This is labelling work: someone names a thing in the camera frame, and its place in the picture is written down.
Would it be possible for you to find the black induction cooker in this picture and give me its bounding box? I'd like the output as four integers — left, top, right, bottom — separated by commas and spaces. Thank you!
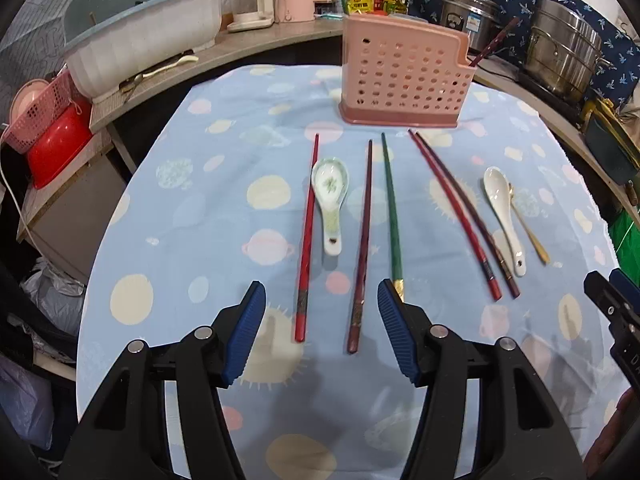
514, 67, 587, 117

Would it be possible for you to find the white ceramic spoon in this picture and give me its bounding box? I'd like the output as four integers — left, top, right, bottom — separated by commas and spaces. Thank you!
482, 166, 528, 278

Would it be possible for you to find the blue planet print tablecloth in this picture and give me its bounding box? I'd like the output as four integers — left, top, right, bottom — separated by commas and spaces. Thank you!
75, 63, 624, 480

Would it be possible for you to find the dark red chopstick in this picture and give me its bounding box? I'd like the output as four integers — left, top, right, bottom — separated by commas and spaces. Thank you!
468, 16, 521, 68
346, 139, 374, 355

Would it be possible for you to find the gold metal spoon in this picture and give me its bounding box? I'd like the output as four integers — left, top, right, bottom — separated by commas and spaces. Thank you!
507, 183, 551, 266

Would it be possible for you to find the steel rice cooker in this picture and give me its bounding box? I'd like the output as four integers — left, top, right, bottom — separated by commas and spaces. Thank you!
439, 0, 504, 54

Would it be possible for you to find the pink perforated utensil holder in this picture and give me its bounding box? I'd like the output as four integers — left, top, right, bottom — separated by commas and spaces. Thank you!
338, 14, 475, 128

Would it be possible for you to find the person's right forearm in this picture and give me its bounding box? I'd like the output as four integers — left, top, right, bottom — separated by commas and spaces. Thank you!
582, 387, 638, 468

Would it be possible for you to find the teal box gold trim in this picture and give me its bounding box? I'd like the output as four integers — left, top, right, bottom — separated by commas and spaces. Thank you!
581, 97, 640, 187

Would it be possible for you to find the white dish tub teal lid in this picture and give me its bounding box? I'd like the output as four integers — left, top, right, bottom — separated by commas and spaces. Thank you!
62, 0, 225, 99

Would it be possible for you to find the green patterned ceramic spoon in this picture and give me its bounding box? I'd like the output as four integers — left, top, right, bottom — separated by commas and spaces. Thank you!
310, 157, 350, 256

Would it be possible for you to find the stainless steel steamer pot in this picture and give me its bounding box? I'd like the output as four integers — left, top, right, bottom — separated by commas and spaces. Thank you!
521, 0, 612, 104

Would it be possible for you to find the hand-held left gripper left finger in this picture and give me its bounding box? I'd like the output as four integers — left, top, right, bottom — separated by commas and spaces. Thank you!
59, 281, 267, 480

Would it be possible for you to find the white cable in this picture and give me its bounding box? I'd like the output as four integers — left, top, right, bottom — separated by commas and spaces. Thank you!
0, 159, 32, 243

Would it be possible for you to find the dark purple chopstick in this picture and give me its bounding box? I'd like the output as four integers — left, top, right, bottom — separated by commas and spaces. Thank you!
416, 131, 521, 299

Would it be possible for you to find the green plastic bag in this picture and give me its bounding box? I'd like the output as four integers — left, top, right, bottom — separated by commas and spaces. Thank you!
606, 204, 640, 272

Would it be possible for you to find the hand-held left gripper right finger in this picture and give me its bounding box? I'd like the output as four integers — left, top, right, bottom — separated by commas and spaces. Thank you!
377, 279, 587, 480

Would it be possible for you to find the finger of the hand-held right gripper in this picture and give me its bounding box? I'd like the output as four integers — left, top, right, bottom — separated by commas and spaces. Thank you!
609, 268, 640, 317
584, 271, 640, 333

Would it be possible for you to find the pink plastic basket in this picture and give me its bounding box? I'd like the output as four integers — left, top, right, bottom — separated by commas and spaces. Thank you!
0, 67, 82, 154

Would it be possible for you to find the grey plastic bag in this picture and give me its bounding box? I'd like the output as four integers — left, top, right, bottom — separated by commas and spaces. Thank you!
20, 259, 87, 338

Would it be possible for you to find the red plastic basin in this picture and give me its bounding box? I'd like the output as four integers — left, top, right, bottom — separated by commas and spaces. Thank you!
25, 104, 94, 189

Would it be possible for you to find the white electric kettle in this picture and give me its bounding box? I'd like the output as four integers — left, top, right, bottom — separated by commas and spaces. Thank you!
223, 0, 276, 35

